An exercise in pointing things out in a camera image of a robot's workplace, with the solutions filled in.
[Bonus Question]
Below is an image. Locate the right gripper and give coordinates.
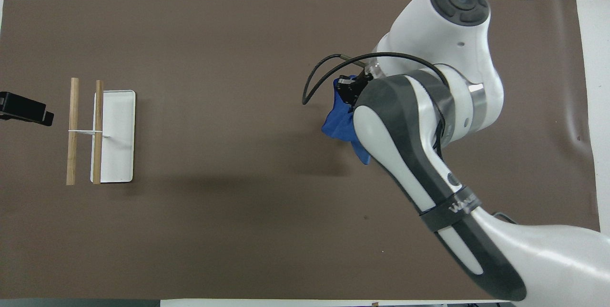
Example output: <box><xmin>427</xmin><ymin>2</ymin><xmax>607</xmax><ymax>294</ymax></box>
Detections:
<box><xmin>335</xmin><ymin>72</ymin><xmax>377</xmax><ymax>107</ymax></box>

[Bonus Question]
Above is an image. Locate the blue towel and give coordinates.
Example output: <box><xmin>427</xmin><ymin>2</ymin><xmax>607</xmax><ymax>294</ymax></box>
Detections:
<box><xmin>321</xmin><ymin>74</ymin><xmax>373</xmax><ymax>166</ymax></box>

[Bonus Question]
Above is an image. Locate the white rack with wooden bars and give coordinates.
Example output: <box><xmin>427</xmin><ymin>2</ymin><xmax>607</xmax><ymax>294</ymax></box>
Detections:
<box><xmin>66</xmin><ymin>77</ymin><xmax>137</xmax><ymax>186</ymax></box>

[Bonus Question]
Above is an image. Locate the black cable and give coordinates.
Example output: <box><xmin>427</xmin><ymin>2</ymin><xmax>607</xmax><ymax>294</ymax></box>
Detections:
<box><xmin>301</xmin><ymin>52</ymin><xmax>451</xmax><ymax>156</ymax></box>

